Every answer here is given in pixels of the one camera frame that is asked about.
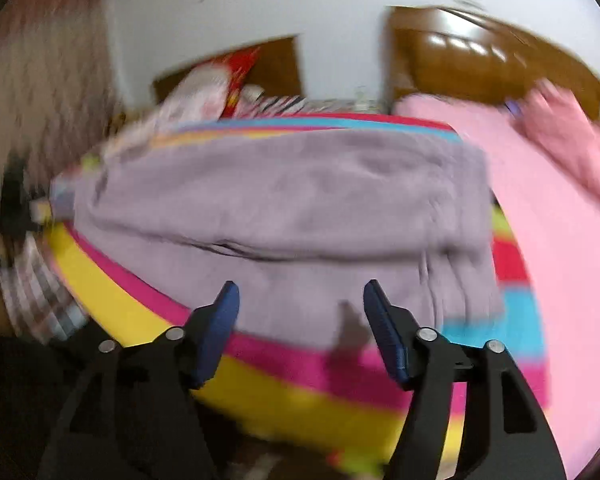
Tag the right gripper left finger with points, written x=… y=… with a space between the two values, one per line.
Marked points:
x=131 y=414

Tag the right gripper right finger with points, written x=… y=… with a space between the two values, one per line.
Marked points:
x=505 y=432

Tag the lilac knit pants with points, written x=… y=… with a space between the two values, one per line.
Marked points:
x=301 y=222

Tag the plaid trouser leg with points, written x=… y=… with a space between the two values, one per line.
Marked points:
x=38 y=304

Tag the pink bed sheet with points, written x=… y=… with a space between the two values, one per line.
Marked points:
x=557 y=226

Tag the floral pink white quilt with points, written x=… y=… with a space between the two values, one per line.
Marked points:
x=200 y=97

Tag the small purple item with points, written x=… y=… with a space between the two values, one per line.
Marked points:
x=513 y=107

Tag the patterned beige curtain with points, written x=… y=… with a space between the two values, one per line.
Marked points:
x=57 y=92

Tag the checkered red white cloth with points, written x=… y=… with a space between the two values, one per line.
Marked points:
x=270 y=106

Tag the floral covered nightstand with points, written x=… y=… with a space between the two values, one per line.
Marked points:
x=346 y=106

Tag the red embroidered pillow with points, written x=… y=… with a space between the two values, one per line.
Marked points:
x=239 y=63

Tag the dark brown flat headboard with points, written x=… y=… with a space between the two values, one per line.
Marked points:
x=276 y=69

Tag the glossy brown wooden headboard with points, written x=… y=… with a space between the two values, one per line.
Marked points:
x=469 y=56

